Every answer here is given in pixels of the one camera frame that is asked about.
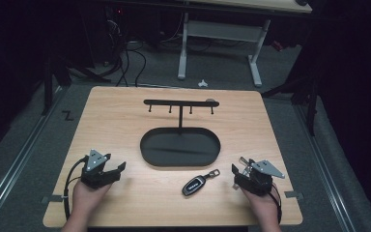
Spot black floor cables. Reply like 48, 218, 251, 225
104, 18, 148, 88

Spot black metal stand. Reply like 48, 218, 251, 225
261, 72, 321, 137
41, 52, 112, 117

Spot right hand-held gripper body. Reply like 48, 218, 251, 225
235, 159, 286, 197

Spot metal floor rail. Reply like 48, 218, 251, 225
294, 104, 357, 232
0, 86, 66, 232

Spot person's right hand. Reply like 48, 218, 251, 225
241, 188, 279, 223

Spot black car key fob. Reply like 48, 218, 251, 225
182, 168, 221, 197

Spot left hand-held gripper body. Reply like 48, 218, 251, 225
80, 149, 121, 189

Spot white-framed desk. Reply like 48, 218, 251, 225
177, 0, 313, 89

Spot person's left hand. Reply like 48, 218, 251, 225
71, 181, 112, 220

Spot black key rack with tray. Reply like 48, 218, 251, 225
139, 99, 222, 168

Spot black floor tape mark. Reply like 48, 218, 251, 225
61, 109, 75, 122

